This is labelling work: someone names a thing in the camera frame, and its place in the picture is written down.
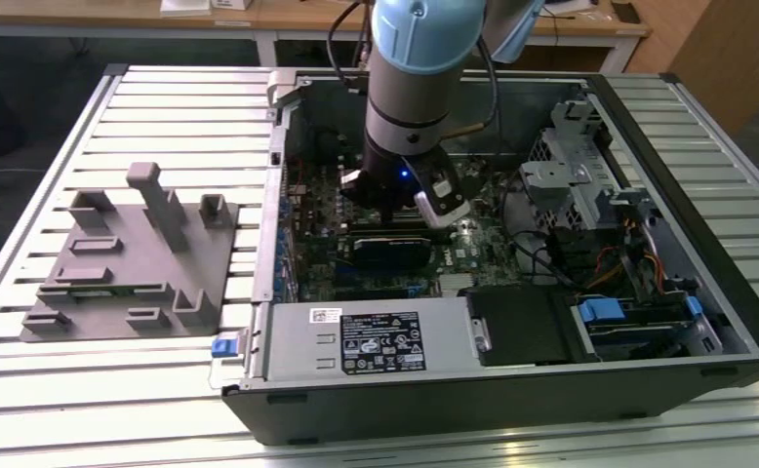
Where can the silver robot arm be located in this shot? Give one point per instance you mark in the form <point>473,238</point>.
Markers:
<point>411,97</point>

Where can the black RAM slot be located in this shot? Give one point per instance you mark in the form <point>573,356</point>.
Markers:
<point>366,228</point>
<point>366,232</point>
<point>366,221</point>
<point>366,225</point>

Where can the black graphics card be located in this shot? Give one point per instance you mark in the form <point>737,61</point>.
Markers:
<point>389,252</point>

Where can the round coin cell battery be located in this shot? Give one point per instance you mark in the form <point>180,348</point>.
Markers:
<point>476,169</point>

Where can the green motherboard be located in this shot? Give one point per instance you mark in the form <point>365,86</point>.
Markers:
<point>317,261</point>

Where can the silver chipset heat sink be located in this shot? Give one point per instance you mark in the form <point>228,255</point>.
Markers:
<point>458,284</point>

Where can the silver disk bay cage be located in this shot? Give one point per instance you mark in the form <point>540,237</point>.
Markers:
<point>548,178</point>

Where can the silver power supply unit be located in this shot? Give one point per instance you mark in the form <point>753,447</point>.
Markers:
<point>301,351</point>

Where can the blue release latch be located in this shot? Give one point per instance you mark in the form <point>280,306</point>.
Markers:
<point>224,347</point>

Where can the hard disk in blue carrier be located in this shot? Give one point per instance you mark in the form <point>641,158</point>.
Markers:
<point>599,312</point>

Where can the grey parts rack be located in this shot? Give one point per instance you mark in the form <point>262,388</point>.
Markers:
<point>138,273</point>

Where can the white labelled box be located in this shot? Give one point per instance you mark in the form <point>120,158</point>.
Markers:
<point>232,4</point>

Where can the black open PC case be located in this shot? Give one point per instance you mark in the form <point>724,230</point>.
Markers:
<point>418,414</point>

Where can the green RAM stick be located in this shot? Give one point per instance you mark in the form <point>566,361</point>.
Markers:
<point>108,291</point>

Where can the white cardboard box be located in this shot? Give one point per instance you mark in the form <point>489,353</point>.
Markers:
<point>186,7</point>

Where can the small black desk item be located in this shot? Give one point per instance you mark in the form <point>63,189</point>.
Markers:
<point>625,12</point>

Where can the wooden desk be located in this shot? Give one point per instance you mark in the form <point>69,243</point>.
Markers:
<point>79,19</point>

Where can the wooden cabinet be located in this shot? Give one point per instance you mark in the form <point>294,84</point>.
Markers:
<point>736,58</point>

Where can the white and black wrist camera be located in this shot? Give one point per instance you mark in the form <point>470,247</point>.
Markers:
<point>446,207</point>

